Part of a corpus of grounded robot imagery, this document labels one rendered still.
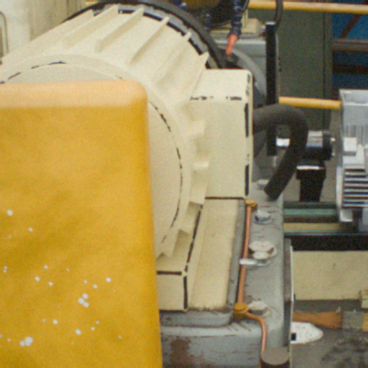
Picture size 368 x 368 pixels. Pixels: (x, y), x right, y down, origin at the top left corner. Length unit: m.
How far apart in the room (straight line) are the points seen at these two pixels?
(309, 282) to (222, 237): 0.64
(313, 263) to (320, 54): 3.08
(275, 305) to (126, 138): 0.21
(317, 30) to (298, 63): 0.24
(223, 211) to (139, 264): 0.27
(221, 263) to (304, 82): 3.72
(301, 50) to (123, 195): 3.87
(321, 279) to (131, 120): 0.89
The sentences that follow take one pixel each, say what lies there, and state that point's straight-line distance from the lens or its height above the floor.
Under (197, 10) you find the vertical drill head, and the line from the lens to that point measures 1.10.
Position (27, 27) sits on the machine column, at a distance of 1.04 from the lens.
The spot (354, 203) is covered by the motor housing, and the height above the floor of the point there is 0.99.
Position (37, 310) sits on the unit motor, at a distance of 0.42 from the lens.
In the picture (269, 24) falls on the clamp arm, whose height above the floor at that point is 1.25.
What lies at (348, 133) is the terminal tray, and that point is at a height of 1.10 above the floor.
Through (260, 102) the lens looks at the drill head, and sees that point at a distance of 1.40.
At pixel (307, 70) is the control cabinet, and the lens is 4.24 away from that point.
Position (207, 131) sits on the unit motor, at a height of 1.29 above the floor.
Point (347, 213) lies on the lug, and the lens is 1.18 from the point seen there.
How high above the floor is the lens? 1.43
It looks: 21 degrees down
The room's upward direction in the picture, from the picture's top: 2 degrees counter-clockwise
